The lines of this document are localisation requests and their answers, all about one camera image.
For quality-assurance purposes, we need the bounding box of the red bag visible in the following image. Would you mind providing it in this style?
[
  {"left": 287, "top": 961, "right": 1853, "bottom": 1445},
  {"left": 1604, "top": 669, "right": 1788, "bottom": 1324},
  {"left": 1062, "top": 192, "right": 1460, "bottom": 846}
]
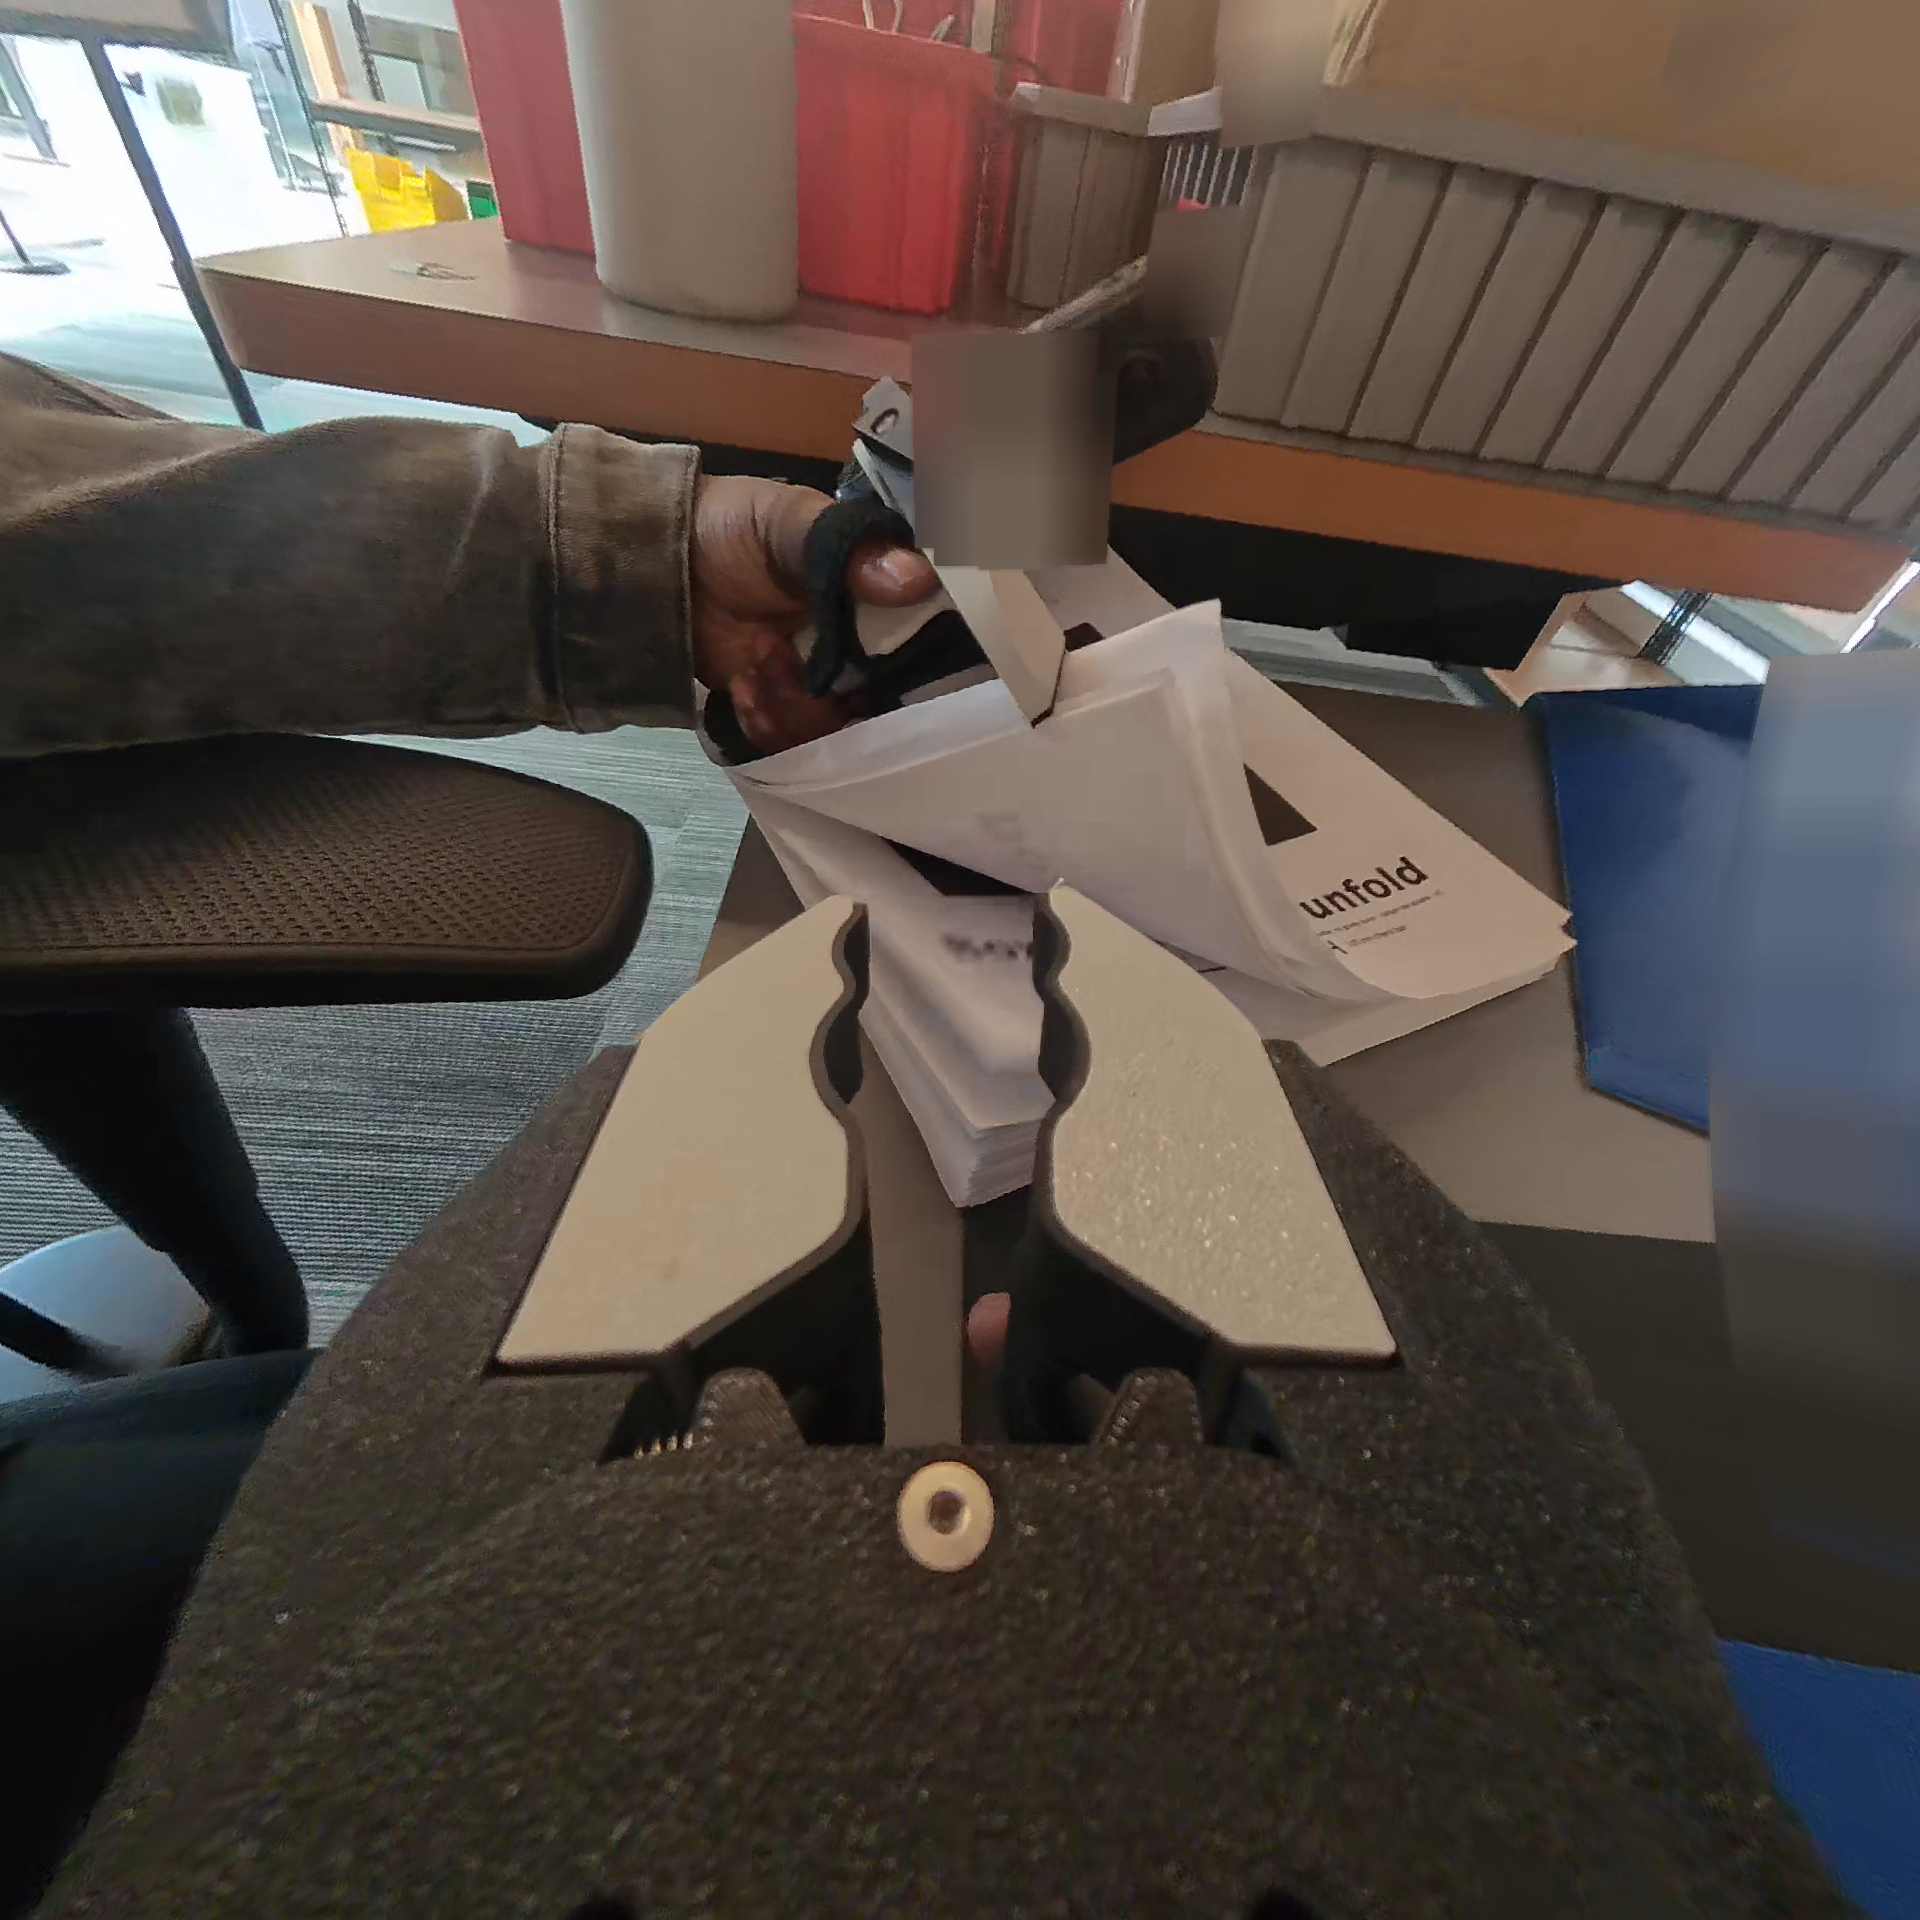
[{"left": 450, "top": 0, "right": 1129, "bottom": 316}]

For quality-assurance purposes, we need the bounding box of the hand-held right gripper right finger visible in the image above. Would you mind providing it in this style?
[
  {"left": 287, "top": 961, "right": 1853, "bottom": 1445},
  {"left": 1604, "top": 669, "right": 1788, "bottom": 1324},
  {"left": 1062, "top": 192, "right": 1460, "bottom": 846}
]
[{"left": 1032, "top": 882, "right": 1404, "bottom": 1369}]

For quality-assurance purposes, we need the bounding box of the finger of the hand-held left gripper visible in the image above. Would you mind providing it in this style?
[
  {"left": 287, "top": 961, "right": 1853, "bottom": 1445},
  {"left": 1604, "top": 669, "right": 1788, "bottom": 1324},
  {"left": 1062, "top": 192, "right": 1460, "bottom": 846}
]
[{"left": 933, "top": 564, "right": 1097, "bottom": 725}]

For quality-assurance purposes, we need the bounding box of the office chair base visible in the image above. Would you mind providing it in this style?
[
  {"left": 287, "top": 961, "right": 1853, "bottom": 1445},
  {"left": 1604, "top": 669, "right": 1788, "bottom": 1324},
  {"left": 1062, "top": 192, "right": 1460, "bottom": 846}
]
[{"left": 0, "top": 1226, "right": 215, "bottom": 1418}]

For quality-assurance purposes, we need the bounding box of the blue paper sheet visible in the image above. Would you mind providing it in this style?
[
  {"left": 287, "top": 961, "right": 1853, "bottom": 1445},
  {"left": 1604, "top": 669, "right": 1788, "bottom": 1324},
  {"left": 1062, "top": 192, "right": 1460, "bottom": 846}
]
[
  {"left": 1712, "top": 1638, "right": 1920, "bottom": 1920},
  {"left": 1522, "top": 683, "right": 1774, "bottom": 1135}
]

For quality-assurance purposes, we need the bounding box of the black stand pole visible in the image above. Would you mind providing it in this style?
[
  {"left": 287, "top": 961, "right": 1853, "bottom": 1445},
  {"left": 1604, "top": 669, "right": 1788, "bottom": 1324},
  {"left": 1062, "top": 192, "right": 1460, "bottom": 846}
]
[{"left": 82, "top": 33, "right": 268, "bottom": 433}]

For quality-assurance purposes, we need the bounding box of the yellow plastic bin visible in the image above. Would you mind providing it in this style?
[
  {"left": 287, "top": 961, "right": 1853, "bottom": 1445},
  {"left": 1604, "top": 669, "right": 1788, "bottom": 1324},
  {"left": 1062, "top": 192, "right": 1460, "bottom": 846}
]
[{"left": 341, "top": 146, "right": 468, "bottom": 235}]

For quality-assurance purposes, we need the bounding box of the white cardboard flap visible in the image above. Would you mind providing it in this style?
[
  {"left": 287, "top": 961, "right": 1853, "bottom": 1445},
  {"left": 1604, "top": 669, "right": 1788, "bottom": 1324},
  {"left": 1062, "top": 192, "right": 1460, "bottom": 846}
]
[{"left": 1481, "top": 586, "right": 1705, "bottom": 708}]

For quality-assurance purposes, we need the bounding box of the cardboard box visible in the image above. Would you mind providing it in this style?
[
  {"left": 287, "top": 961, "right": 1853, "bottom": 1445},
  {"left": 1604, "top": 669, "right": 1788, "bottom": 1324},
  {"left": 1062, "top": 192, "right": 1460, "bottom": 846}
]
[{"left": 1319, "top": 0, "right": 1920, "bottom": 154}]

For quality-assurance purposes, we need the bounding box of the small grey felt bin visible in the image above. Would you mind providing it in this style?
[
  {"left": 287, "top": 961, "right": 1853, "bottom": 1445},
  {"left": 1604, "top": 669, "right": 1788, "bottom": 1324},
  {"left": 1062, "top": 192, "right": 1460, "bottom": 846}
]
[{"left": 1001, "top": 82, "right": 1170, "bottom": 312}]

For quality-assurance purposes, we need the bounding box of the wooden table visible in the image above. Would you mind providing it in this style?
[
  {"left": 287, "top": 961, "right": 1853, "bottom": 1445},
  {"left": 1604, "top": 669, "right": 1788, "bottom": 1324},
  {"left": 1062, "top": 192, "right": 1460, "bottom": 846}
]
[{"left": 196, "top": 222, "right": 1914, "bottom": 615}]

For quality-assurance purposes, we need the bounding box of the person's left forearm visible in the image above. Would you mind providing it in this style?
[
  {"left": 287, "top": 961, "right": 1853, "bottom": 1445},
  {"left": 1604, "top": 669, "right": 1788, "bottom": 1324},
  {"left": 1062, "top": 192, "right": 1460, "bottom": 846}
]
[{"left": 0, "top": 347, "right": 708, "bottom": 761}]

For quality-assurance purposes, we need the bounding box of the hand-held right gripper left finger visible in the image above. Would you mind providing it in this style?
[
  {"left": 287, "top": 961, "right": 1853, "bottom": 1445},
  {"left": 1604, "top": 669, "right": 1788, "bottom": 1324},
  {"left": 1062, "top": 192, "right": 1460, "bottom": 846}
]
[{"left": 490, "top": 896, "right": 873, "bottom": 1374}]

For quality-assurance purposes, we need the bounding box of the black mesh chair armrest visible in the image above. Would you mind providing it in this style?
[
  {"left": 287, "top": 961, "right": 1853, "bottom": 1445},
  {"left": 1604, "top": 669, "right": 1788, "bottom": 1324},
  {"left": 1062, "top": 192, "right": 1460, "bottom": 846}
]
[{"left": 0, "top": 730, "right": 657, "bottom": 1020}]

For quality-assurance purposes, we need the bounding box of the large grey felt bin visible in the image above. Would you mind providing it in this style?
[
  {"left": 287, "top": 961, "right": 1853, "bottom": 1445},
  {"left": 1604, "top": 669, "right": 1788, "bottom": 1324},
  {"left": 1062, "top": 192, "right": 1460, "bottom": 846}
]
[{"left": 1205, "top": 91, "right": 1920, "bottom": 530}]

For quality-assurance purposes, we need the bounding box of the stack of white paper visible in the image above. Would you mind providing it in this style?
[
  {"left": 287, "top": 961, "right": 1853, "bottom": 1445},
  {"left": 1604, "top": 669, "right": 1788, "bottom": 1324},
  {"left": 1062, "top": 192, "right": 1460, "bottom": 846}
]
[{"left": 750, "top": 839, "right": 1580, "bottom": 1211}]

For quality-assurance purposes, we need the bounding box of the white cylinder roll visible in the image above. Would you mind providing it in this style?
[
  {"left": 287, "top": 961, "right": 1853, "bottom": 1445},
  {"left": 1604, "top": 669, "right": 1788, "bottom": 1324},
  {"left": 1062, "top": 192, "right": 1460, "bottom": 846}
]
[{"left": 557, "top": 0, "right": 804, "bottom": 323}]

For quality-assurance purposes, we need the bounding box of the person's left hand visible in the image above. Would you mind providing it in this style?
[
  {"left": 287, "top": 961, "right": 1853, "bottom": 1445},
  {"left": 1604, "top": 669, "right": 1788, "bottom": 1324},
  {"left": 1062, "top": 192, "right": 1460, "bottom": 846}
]
[{"left": 687, "top": 477, "right": 939, "bottom": 756}]

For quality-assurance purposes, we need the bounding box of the white printed paper sheet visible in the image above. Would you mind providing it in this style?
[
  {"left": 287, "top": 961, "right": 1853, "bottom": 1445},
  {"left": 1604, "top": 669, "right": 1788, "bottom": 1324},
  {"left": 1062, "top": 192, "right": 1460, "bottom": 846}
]
[{"left": 697, "top": 599, "right": 1576, "bottom": 1010}]

